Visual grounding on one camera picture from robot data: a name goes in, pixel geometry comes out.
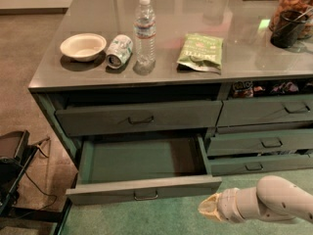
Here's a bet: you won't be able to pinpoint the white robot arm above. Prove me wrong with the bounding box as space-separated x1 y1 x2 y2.
199 175 313 224

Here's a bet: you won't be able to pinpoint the snack bags in drawer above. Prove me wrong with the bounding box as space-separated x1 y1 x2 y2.
229 79 313 98

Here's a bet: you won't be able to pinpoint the green cabinet with grey top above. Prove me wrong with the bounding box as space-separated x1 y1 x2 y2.
27 0 313 188

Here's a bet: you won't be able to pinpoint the green chip bag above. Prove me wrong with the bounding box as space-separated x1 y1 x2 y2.
177 33 223 73

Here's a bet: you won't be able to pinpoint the green white soda can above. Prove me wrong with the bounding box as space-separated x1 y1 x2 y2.
107 34 133 69

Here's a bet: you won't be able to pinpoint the black mesh cup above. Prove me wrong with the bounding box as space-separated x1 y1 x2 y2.
270 10 309 48

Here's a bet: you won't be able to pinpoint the clear plastic water bottle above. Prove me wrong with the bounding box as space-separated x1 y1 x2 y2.
133 0 157 67

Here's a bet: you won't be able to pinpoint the white paper bowl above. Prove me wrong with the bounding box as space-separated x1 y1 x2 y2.
60 33 107 62

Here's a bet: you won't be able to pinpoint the glass jar of snacks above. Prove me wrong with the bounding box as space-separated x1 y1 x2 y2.
269 0 313 39

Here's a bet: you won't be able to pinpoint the black cable on floor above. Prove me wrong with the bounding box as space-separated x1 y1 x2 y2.
22 137 59 211

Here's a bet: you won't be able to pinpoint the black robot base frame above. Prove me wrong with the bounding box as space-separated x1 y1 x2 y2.
0 130 71 235

